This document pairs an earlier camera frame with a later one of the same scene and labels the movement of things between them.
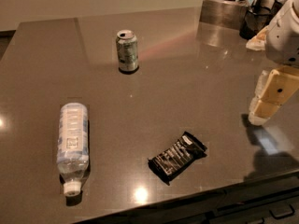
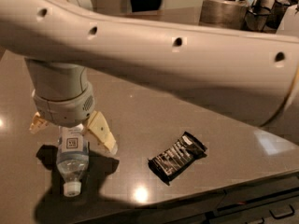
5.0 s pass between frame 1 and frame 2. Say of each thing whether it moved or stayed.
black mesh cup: stayed
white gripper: moved
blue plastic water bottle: stayed
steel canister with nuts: stayed
